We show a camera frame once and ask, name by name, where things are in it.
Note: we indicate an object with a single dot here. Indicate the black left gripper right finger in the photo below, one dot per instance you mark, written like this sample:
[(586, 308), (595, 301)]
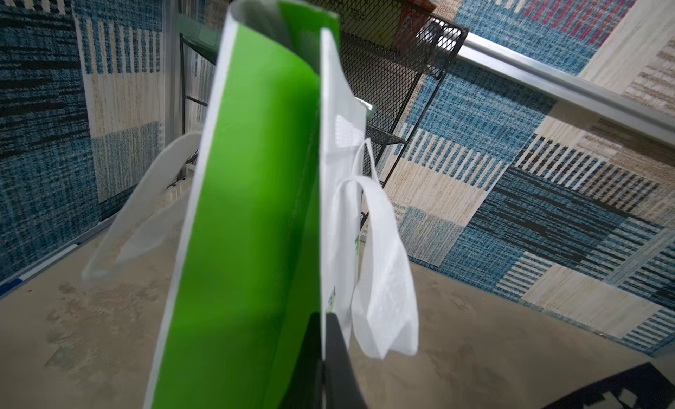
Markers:
[(643, 386)]

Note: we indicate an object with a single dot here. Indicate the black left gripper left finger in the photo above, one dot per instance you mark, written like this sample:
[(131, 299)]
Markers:
[(323, 376)]

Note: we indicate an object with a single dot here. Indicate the green white takeout bag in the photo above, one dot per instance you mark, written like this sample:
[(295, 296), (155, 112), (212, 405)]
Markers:
[(281, 214)]

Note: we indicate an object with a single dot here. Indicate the green folder on shelf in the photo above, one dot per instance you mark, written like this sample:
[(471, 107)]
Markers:
[(196, 33)]

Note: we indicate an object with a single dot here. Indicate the colourful picture book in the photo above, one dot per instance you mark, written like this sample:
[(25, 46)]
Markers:
[(412, 20)]

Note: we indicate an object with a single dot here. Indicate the black wire mesh shelf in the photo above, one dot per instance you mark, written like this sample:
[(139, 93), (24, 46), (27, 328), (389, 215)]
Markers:
[(377, 73)]

